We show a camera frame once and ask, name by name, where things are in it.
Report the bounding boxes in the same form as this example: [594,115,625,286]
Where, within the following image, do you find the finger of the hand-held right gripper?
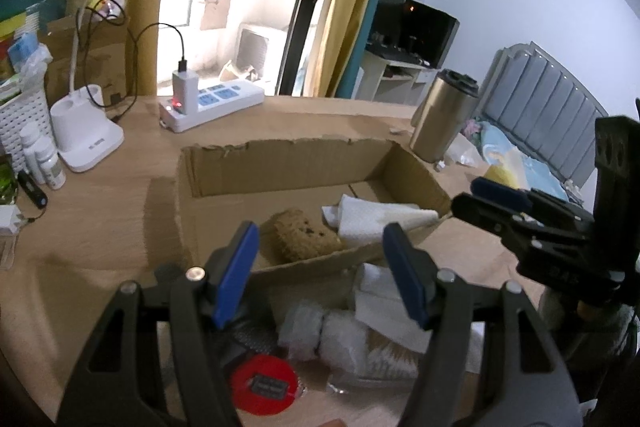
[450,193,626,306]
[470,177,596,233]

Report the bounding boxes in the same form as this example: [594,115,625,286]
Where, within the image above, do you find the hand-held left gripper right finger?
[381,222,586,427]

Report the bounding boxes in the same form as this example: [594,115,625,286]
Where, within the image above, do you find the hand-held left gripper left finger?
[55,221,261,427]

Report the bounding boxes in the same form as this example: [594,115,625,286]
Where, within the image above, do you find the brown sponge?
[260,208,346,264]

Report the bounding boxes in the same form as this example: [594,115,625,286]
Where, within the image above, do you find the dark mesh scourer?
[220,317,281,355]

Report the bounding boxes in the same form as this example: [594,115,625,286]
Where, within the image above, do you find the white fluffy cloth roll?
[277,299,368,375]

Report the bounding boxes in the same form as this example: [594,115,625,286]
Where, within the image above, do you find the cardboard box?
[172,138,453,308]

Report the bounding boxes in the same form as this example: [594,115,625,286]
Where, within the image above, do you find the red round pad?
[230,353,301,417]

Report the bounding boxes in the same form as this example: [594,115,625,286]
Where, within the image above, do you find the grey soft cloth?
[540,287,633,358]

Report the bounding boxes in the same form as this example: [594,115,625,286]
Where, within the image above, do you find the yellow tissue box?
[482,163,523,188]

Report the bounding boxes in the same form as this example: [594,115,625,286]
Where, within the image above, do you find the blue printed blanket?
[470,119,571,202]

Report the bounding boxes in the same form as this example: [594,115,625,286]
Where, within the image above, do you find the crumpled clear plastic wrap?
[445,134,488,168]

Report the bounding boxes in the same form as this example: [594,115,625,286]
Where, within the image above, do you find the steel tumbler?
[410,68,481,164]

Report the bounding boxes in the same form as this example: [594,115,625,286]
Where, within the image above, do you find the grey padded headboard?
[479,41,608,188]

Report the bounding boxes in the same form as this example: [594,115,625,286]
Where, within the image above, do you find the white power strip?
[159,79,266,132]

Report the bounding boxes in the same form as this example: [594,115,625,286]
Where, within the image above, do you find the white computer desk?
[357,47,436,105]

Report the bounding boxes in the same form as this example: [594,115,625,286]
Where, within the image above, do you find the white charger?
[172,69,198,115]

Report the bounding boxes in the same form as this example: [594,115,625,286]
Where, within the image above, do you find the black monitor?
[370,0,461,68]

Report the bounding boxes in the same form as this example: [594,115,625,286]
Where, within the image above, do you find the cardboard scrap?
[217,59,261,82]

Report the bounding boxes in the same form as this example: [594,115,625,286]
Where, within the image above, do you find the white desk lamp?
[49,0,198,174]

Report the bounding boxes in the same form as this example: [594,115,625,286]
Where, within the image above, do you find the outdoor air conditioner unit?
[235,23,291,80]

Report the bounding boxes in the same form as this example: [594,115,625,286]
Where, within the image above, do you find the black pen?
[17,171,49,210]

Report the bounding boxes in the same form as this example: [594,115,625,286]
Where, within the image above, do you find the white plug adapter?
[0,204,23,235]

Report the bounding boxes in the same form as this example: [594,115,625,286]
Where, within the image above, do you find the brown paper bag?
[44,14,132,105]

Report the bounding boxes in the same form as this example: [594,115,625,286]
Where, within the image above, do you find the green packet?
[0,154,18,208]

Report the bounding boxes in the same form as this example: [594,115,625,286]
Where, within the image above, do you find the white plastic basket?
[0,84,53,158]

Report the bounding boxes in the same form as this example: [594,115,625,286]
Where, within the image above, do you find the yellow pink toy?
[90,0,128,20]

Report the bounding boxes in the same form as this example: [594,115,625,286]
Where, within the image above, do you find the blue white packet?
[7,32,53,75]

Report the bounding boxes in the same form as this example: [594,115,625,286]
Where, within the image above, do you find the pack of scouring sponges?
[0,9,41,40]

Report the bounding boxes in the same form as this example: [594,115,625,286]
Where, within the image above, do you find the black charging cable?
[75,2,190,125]

